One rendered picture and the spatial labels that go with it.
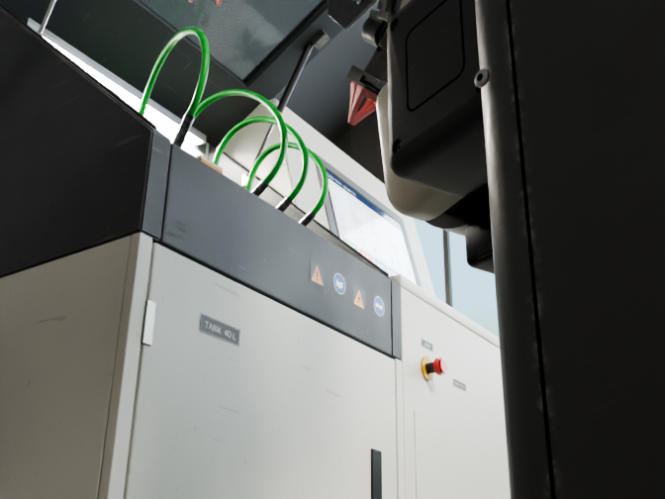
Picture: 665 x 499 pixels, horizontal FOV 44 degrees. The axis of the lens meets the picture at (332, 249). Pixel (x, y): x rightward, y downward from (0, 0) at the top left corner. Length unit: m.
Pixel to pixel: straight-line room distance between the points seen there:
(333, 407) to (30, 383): 0.50
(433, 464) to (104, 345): 0.81
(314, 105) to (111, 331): 4.43
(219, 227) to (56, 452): 0.40
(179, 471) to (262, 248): 0.40
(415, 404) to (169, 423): 0.68
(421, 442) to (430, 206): 0.99
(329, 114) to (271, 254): 4.21
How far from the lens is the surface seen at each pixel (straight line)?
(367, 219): 2.28
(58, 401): 1.15
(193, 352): 1.16
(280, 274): 1.36
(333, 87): 5.28
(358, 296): 1.55
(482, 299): 4.11
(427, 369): 1.73
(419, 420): 1.67
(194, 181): 1.24
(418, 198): 0.72
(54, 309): 1.22
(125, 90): 1.99
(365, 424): 1.50
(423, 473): 1.66
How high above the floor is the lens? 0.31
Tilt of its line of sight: 24 degrees up
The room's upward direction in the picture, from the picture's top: 1 degrees clockwise
